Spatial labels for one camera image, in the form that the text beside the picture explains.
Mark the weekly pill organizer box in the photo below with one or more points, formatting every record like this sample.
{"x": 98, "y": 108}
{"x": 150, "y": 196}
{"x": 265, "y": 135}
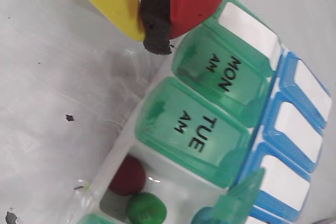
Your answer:
{"x": 210, "y": 134}

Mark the red ball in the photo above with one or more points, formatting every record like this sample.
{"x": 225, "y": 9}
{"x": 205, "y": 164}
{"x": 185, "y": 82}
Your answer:
{"x": 127, "y": 175}

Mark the white tablecloth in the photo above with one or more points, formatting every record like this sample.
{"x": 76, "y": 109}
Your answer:
{"x": 52, "y": 103}

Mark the green ball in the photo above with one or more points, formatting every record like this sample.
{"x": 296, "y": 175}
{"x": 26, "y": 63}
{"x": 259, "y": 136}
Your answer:
{"x": 147, "y": 209}

